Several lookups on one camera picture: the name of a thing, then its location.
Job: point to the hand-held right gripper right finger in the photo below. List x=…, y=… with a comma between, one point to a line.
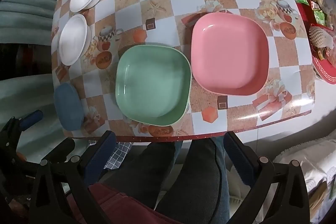
x=239, y=158

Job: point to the checked cloth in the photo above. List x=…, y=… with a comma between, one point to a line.
x=118, y=155

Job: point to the green square plate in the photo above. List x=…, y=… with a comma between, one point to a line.
x=152, y=85

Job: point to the white towel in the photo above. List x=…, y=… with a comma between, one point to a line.
x=315, y=161

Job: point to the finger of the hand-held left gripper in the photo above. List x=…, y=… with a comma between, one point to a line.
x=61, y=146
x=31, y=118

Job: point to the person's maroon top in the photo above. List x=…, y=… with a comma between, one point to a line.
x=118, y=205

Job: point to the red tray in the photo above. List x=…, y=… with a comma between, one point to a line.
x=325, y=69

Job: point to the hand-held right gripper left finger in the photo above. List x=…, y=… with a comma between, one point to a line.
x=101, y=154

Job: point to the wooden brush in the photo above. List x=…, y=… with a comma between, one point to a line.
x=320, y=36

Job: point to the person's dark trousers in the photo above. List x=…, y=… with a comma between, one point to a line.
x=157, y=174

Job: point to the blue plate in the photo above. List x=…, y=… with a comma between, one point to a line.
x=68, y=106

